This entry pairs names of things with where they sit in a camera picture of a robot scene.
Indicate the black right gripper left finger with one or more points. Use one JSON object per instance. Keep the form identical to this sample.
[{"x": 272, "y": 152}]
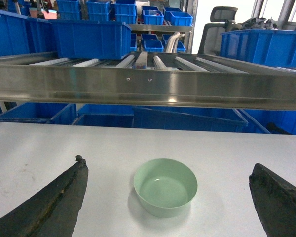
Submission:
[{"x": 53, "y": 211}]

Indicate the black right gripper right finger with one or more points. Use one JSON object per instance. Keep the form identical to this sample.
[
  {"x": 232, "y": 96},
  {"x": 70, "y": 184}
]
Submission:
[{"x": 274, "y": 200}]

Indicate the green bowl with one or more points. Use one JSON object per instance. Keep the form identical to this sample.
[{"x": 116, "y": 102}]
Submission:
[{"x": 165, "y": 187}]

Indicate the blue bin under shelf right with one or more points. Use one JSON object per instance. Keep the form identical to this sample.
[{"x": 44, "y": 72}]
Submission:
[{"x": 269, "y": 121}]

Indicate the blue bin under shelf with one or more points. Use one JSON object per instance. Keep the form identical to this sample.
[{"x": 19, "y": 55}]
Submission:
[
  {"x": 158, "y": 117},
  {"x": 42, "y": 113},
  {"x": 269, "y": 121}
]

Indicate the blue bin under shelf left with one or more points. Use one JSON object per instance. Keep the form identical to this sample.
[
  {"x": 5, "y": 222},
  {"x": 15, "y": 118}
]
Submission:
[{"x": 42, "y": 113}]

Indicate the blue bin under shelf middle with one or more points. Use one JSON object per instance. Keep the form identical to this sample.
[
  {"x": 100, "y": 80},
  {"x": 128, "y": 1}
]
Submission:
[{"x": 158, "y": 117}]

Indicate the blue bin right on shelf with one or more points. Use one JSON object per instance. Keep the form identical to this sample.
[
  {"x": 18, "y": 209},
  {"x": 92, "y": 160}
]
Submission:
[{"x": 276, "y": 48}]

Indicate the stainless steel shelf rack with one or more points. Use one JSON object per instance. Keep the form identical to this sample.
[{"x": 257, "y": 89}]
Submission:
[{"x": 156, "y": 79}]

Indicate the large blue bin on shelf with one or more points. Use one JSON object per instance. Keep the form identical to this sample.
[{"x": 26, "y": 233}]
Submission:
[{"x": 77, "y": 39}]

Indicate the blue bin left on shelf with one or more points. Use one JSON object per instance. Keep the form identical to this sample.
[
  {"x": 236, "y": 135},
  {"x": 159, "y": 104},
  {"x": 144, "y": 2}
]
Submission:
[{"x": 20, "y": 34}]

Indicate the black office chair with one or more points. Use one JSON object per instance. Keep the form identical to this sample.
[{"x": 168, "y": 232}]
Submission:
[{"x": 222, "y": 19}]

